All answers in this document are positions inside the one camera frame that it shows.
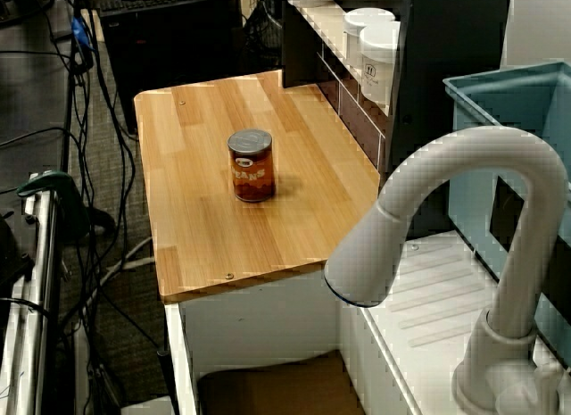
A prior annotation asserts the orange beans can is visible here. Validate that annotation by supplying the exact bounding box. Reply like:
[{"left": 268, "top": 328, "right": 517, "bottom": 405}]
[{"left": 227, "top": 129, "right": 277, "bottom": 203}]

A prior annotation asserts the dark tiled backsplash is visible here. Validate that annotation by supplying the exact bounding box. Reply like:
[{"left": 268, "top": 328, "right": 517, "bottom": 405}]
[{"left": 316, "top": 53, "right": 385, "bottom": 170}]

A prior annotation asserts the black side panel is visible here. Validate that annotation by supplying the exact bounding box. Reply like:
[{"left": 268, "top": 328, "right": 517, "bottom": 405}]
[{"left": 281, "top": 0, "right": 320, "bottom": 88}]

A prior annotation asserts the white jar with logo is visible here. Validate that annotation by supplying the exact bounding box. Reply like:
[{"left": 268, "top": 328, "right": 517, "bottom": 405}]
[{"left": 359, "top": 22, "right": 401, "bottom": 104}]

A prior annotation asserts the white toy sink unit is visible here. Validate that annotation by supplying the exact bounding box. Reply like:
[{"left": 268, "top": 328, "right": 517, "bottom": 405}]
[{"left": 164, "top": 229, "right": 571, "bottom": 415}]

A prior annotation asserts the white shelf ledge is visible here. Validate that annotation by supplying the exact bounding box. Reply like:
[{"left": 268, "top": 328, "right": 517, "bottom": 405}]
[{"left": 285, "top": 0, "right": 398, "bottom": 117}]

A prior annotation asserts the plain white lidded jar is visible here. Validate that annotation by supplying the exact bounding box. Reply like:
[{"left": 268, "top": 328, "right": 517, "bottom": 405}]
[{"left": 343, "top": 7, "right": 396, "bottom": 72}]

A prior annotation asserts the black computer tower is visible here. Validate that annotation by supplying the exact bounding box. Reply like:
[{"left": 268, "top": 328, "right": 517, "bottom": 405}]
[{"left": 98, "top": 0, "right": 244, "bottom": 135}]

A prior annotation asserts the thin black pole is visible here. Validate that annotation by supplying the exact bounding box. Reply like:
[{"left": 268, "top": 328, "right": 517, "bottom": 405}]
[{"left": 156, "top": 350, "right": 180, "bottom": 415}]

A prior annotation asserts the green clamp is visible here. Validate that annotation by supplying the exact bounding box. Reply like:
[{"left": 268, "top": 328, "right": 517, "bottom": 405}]
[{"left": 16, "top": 170, "right": 90, "bottom": 242}]

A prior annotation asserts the black keyboard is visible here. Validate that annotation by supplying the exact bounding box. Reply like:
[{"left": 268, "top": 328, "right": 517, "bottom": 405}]
[{"left": 97, "top": 0, "right": 188, "bottom": 12}]

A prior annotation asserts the grey toy faucet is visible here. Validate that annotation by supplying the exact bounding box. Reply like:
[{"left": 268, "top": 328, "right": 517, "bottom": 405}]
[{"left": 324, "top": 126, "right": 568, "bottom": 415}]

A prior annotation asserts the teal plastic bin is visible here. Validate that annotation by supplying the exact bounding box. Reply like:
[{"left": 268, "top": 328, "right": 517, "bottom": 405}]
[{"left": 442, "top": 61, "right": 571, "bottom": 369}]

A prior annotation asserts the blue tape piece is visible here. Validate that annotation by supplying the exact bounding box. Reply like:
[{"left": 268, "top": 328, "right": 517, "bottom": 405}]
[{"left": 70, "top": 16, "right": 94, "bottom": 48}]

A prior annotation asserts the dark grey desk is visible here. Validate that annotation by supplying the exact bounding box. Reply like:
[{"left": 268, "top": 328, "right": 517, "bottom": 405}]
[{"left": 0, "top": 0, "right": 75, "bottom": 175}]

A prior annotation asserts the white power cable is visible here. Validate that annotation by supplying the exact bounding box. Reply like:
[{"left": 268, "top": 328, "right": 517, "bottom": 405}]
[{"left": 88, "top": 236, "right": 157, "bottom": 309}]

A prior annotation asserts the dark shelf post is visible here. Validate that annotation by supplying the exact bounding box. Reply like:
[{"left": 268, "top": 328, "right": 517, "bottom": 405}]
[{"left": 387, "top": 0, "right": 512, "bottom": 237}]

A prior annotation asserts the aluminium frame rail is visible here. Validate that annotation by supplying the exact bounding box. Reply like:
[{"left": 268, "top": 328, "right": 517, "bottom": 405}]
[{"left": 0, "top": 189, "right": 62, "bottom": 415}]

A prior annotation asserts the black metal bracket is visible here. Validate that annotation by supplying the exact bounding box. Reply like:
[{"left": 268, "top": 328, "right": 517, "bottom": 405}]
[{"left": 0, "top": 209, "right": 35, "bottom": 295}]

